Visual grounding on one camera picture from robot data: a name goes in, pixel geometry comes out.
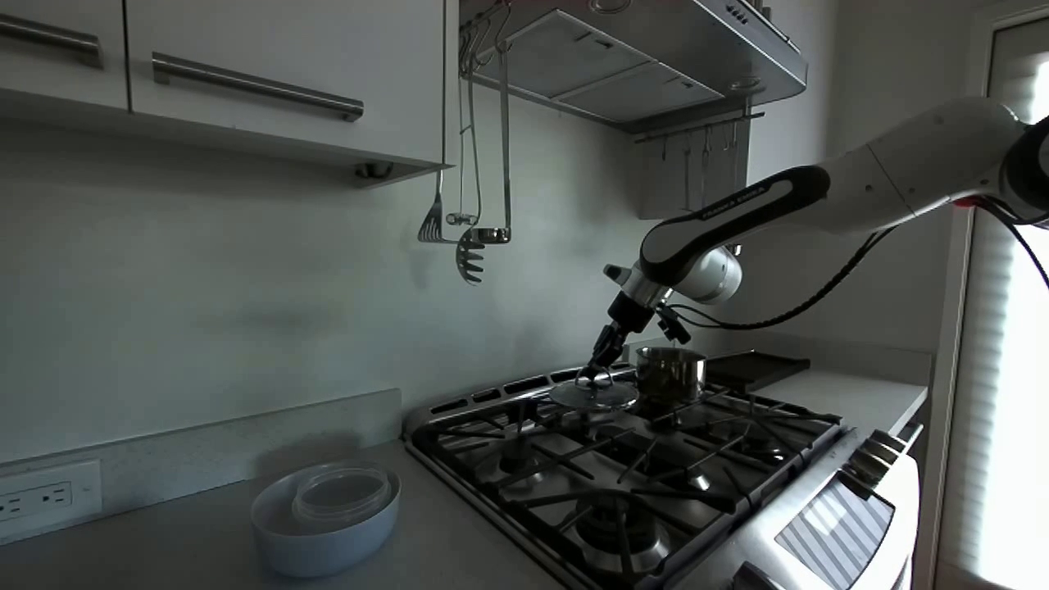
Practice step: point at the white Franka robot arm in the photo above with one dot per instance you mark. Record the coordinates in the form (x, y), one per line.
(875, 183)

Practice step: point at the stainless range hood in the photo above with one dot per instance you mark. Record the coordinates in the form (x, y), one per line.
(643, 60)

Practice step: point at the white wall outlet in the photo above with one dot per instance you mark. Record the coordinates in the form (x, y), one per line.
(52, 501)

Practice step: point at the bright window with blinds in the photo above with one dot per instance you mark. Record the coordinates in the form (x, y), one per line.
(1010, 371)

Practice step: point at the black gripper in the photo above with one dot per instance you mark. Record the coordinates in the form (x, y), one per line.
(627, 317)

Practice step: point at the stainless gas range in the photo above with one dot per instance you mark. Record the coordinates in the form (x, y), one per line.
(611, 479)

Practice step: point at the glass pot lid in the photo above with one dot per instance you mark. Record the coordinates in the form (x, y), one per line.
(591, 394)

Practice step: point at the hanging slotted pasta spoon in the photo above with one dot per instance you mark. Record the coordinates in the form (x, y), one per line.
(474, 256)

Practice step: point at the black griddle tray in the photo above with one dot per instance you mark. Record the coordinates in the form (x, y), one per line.
(760, 368)

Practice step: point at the hanging steel spatula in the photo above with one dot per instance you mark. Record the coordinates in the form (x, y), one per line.
(434, 226)

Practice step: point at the wide white upper cabinet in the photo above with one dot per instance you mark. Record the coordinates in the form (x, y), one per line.
(282, 43)

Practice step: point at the pale blue lidded bowl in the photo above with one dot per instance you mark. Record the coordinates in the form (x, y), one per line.
(327, 521)

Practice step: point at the steel utensil rail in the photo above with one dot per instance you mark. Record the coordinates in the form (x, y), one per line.
(699, 126)

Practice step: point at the under-cabinet puck light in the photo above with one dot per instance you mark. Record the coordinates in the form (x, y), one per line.
(373, 171)

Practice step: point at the silver steel pot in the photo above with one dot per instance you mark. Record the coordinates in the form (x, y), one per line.
(670, 382)

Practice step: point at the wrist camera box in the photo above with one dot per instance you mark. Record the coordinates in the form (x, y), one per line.
(674, 326)

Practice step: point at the white corner upper cabinet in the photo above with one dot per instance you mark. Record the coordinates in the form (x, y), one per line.
(793, 131)

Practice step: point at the hanging thin steel utensil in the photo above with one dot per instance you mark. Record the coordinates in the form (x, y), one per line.
(464, 220)

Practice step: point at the narrow white upper cabinet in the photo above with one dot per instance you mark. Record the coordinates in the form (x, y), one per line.
(55, 77)

